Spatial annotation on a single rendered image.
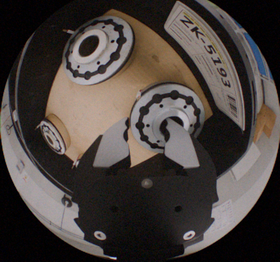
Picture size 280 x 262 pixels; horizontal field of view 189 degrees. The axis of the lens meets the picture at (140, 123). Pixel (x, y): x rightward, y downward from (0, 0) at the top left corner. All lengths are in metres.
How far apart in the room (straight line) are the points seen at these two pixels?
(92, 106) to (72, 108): 0.05
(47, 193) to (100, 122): 3.41
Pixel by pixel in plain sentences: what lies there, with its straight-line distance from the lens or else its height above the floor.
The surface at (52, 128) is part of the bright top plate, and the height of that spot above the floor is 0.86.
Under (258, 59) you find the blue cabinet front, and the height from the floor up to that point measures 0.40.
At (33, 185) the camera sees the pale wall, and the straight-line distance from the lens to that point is 3.62.
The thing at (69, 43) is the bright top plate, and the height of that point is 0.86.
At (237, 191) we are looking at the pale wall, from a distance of 2.88.
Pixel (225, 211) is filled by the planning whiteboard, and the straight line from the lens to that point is 2.90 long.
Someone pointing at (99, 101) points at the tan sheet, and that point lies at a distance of 0.15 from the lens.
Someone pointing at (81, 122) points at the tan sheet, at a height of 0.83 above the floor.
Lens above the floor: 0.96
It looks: 60 degrees down
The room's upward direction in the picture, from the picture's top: 175 degrees counter-clockwise
